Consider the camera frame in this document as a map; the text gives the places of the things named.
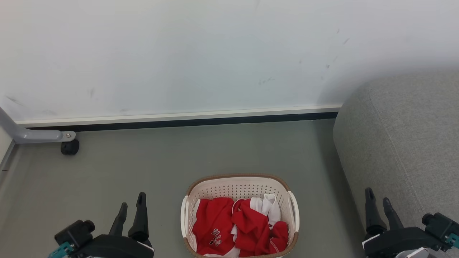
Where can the grey fabric sofa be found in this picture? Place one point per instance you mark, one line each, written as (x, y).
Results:
(401, 136)

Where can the black caster wheel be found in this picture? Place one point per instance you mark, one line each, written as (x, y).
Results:
(70, 147)

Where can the red jersey with white print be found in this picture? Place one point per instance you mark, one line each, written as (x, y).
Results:
(213, 222)

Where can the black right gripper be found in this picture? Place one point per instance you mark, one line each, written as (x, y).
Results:
(401, 242)

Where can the white perforated laundry basket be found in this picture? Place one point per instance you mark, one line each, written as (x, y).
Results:
(229, 188)

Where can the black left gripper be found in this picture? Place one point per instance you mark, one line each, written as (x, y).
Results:
(114, 248)

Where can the red garment with white trim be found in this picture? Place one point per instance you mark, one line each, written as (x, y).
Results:
(254, 229)

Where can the white and black baseboard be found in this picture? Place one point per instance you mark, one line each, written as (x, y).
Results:
(179, 120)

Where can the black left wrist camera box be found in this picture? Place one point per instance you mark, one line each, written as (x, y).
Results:
(73, 234)

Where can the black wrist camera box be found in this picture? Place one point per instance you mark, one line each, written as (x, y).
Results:
(443, 225)
(73, 234)

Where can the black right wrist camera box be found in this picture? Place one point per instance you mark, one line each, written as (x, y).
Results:
(443, 225)

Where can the grey metal frame leg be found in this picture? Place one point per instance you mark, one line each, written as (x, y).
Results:
(32, 135)

